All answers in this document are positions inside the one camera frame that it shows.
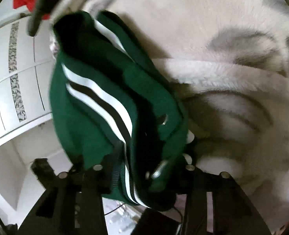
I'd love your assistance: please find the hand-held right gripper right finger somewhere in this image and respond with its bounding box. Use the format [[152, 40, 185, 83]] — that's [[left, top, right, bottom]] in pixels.
[[179, 165, 275, 235]]

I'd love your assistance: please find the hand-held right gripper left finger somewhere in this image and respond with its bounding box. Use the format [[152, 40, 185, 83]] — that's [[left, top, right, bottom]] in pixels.
[[16, 164, 111, 235]]

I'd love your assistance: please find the green and white varsity jacket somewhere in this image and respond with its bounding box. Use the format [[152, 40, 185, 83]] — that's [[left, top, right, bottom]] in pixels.
[[49, 10, 196, 212]]

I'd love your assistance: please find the white grey fuzzy blanket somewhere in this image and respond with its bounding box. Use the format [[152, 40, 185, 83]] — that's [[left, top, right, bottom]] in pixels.
[[68, 0, 289, 233]]

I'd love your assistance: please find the white wardrobe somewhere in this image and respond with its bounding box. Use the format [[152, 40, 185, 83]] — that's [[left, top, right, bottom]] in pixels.
[[0, 12, 60, 152]]

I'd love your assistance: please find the thin black cable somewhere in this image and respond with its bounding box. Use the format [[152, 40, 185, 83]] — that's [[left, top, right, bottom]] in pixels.
[[170, 206, 184, 226]]

